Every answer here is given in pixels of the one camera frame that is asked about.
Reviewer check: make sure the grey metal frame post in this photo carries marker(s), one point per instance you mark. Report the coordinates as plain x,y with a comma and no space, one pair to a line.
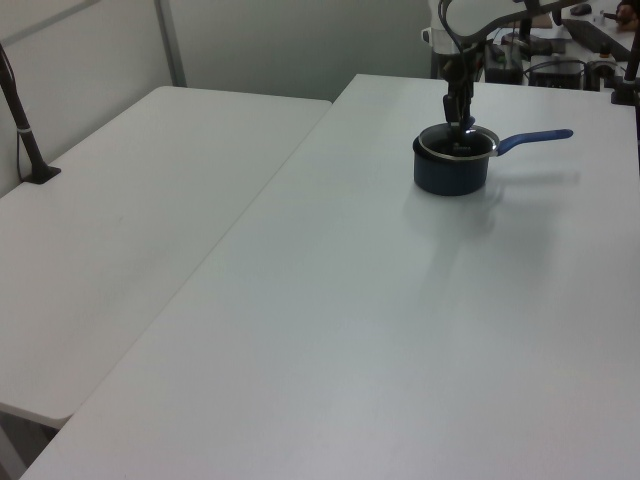
170,45

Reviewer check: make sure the dark computer mouse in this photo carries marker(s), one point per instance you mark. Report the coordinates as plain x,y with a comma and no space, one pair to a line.
580,9

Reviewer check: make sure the black camera pole, white band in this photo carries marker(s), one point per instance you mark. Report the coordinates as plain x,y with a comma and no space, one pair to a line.
22,130

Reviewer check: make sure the black clamped camera pole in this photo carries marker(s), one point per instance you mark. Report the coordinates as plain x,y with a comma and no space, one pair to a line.
631,65

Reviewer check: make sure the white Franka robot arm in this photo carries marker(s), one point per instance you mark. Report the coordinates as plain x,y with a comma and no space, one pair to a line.
470,20

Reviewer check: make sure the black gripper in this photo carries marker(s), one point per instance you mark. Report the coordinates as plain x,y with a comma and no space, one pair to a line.
457,75

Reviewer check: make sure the glass lid with blue knob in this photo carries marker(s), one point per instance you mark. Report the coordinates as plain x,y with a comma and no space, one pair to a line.
470,150

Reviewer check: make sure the black electronics box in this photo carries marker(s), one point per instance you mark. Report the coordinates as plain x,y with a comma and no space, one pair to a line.
502,65

